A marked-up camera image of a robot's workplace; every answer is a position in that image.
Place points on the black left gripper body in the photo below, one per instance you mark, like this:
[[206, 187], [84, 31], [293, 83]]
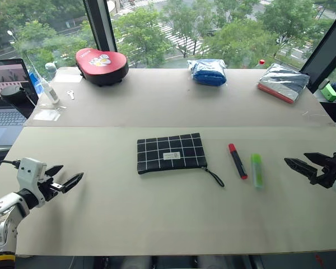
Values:
[[49, 187]]

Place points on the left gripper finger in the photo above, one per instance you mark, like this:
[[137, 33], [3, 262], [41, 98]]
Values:
[[55, 169], [72, 182]]

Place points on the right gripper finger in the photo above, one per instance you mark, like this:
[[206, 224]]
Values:
[[318, 159], [301, 167]]

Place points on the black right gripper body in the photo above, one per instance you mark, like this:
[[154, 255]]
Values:
[[331, 168]]

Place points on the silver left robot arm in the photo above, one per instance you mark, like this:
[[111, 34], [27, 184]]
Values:
[[1, 221]]

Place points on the laptop computer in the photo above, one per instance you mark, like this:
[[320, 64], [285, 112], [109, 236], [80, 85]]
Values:
[[5, 120]]

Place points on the black grid pencil pouch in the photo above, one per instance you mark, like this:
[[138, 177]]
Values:
[[170, 151]]

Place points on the green highlighter pen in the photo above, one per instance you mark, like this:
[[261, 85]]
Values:
[[257, 171]]

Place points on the clear plastic sheet piece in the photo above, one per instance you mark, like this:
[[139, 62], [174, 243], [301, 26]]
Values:
[[46, 115]]

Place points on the red black marker pen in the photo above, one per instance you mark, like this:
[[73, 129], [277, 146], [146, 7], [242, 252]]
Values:
[[237, 161]]

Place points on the green box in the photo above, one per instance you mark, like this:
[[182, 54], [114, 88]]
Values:
[[330, 92]]

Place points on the silver key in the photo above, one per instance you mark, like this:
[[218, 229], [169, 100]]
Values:
[[71, 95]]

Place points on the small white bottle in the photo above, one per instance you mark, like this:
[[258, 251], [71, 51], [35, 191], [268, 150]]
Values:
[[51, 92]]

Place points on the grey cloth packet red edge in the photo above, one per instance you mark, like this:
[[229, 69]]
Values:
[[282, 82]]

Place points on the blue plastic bag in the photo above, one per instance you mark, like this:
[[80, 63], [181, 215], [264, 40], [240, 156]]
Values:
[[36, 81]]

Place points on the teal capped bottle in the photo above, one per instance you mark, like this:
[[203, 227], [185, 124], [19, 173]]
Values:
[[51, 68]]

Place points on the red black boxing pad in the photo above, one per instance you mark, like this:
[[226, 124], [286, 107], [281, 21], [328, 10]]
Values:
[[100, 65]]

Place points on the blue cloth in plastic bag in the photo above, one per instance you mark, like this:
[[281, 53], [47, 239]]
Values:
[[208, 73]]

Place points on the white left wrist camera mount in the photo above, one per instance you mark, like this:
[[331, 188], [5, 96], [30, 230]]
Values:
[[30, 171]]

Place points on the black window frame post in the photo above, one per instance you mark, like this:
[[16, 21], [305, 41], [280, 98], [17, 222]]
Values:
[[324, 50], [100, 25]]

